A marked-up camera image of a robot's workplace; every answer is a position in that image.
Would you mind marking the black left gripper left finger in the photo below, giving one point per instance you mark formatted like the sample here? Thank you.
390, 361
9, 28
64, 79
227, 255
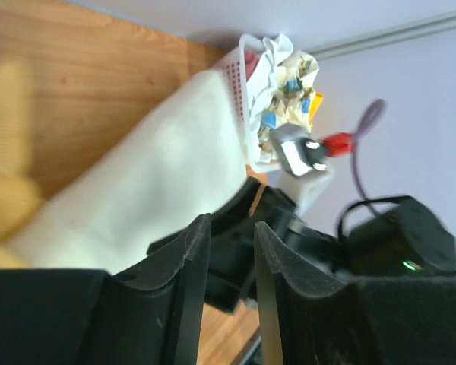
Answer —
149, 313

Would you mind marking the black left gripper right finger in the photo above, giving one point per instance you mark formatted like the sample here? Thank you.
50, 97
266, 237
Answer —
309, 317

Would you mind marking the white bear print pillow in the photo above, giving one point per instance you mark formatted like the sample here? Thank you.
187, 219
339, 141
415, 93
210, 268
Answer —
181, 160

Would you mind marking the yellow pillowcase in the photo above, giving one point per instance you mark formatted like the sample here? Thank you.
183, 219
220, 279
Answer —
20, 196

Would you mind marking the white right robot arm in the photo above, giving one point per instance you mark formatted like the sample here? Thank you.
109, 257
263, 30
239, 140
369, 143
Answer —
406, 240

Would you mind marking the yellow cloth in basket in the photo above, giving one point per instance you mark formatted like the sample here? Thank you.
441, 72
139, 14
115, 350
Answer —
314, 106

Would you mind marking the white crumpled cloth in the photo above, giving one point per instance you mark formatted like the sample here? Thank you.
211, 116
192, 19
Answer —
290, 104

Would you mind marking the white plastic basket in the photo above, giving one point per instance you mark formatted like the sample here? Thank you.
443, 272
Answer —
250, 70

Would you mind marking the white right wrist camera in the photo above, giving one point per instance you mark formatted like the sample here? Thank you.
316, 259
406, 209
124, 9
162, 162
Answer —
303, 160

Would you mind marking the aluminium frame post right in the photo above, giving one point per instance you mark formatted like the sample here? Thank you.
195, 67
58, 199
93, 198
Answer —
410, 31

